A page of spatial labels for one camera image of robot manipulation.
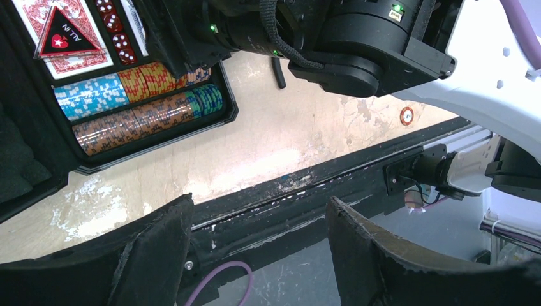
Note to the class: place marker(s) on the black poker chip case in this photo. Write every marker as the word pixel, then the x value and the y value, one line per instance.
pixel 38 147

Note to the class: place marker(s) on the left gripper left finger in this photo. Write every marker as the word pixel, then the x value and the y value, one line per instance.
pixel 140 263

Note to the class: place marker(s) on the orange black pliers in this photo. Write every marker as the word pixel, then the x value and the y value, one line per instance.
pixel 278 72

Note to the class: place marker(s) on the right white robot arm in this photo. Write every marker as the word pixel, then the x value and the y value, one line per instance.
pixel 477 59

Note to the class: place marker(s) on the red die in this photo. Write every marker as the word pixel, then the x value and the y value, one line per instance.
pixel 123 48
pixel 112 22
pixel 104 6

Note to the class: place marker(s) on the red die in case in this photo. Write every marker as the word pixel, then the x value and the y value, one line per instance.
pixel 123 48

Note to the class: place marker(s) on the all in triangle button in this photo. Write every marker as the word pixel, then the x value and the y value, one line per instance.
pixel 61 37

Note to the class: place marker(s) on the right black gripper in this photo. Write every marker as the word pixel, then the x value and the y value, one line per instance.
pixel 175 35

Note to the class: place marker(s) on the red poker chip front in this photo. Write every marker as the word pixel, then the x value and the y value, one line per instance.
pixel 407 116

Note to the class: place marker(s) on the red playing card deck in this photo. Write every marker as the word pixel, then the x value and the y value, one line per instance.
pixel 34 14

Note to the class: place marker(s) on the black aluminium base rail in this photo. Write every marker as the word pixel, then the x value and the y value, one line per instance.
pixel 278 227

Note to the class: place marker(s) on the blue playing card deck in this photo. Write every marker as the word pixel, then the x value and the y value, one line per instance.
pixel 136 25

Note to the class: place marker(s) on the bottom chip row brown green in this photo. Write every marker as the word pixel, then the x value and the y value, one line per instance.
pixel 111 131

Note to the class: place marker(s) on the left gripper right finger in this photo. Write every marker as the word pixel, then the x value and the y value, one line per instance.
pixel 376 267

